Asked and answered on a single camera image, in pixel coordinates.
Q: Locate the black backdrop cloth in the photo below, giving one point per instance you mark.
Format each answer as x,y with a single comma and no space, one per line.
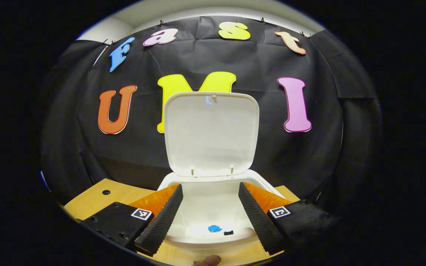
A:
309,166

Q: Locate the white desktop garbage bin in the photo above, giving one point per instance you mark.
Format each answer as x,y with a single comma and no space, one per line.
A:
211,140

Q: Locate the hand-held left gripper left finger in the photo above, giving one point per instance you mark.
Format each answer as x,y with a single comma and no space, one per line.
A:
163,223

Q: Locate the blue paper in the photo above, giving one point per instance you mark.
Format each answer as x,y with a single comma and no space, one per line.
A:
215,228

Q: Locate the wooden desktop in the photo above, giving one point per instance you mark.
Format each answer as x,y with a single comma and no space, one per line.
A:
94,201

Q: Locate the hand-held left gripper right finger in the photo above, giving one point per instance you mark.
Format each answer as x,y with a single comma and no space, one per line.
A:
259,221

